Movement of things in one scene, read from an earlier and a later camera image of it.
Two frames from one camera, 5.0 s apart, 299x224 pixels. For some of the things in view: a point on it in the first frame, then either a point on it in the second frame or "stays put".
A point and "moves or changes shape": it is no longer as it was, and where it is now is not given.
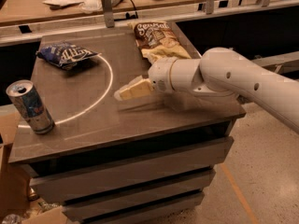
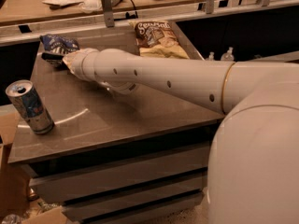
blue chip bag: x=64 y=54 moves or changes shape
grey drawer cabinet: x=146 y=161 stays put
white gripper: x=159 y=75 -> x=78 y=63
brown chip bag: x=159 y=41 stays put
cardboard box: x=15 y=179 stays put
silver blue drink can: x=27 y=101 stays put
